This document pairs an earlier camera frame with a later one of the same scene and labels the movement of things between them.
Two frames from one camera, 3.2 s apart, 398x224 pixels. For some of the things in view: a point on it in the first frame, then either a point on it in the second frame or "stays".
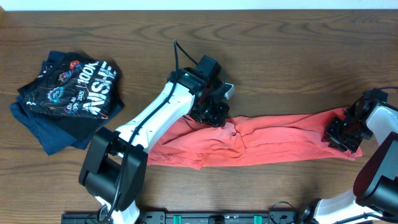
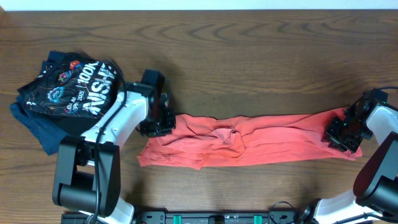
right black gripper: x=332 y=136 stays
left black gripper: x=223 y=111 → x=171 y=124
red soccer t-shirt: x=249 y=140 stays
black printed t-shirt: x=74 y=84 stays
